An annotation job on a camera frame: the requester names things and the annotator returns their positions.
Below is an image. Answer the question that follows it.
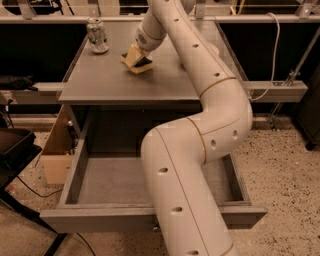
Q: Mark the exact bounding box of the black floor cable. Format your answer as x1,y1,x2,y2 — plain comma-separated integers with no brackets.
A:
16,174,98,256

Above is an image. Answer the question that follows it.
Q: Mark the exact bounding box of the green and yellow sponge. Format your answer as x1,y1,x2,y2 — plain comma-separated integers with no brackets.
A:
130,57,153,74

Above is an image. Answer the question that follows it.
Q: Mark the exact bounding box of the grey open top drawer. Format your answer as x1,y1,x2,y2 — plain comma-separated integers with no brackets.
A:
40,110,267,233

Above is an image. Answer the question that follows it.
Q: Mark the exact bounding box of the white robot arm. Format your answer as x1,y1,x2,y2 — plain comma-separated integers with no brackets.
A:
124,0,253,256

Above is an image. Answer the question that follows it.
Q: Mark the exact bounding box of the white cable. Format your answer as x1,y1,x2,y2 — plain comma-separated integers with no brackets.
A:
249,12,282,102

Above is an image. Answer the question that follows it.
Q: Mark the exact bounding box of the black chair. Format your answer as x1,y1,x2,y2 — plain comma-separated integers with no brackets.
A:
0,128,66,256

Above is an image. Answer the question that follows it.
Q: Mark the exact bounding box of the metal frame rail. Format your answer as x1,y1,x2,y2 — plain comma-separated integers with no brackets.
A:
0,81,307,105

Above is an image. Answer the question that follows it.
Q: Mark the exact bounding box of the white bowl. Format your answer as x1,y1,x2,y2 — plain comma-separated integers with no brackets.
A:
209,43,220,56

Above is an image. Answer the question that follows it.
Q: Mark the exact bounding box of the cardboard box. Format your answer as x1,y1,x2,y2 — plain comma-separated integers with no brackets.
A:
40,106,78,184

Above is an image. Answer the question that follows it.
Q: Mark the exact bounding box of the black object on rail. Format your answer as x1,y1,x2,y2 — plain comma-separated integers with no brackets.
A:
0,75,37,91

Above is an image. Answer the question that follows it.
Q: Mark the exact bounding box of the crushed silver can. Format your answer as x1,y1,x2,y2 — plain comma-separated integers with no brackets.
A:
87,18,109,54

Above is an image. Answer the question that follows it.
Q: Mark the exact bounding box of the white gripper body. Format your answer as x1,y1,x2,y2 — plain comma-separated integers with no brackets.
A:
135,23,166,52

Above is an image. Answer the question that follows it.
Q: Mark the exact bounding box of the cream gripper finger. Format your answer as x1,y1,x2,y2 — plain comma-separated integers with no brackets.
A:
125,44,149,68

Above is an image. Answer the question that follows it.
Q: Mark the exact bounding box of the grey wooden cabinet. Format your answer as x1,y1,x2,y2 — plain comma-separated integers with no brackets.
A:
56,20,252,158

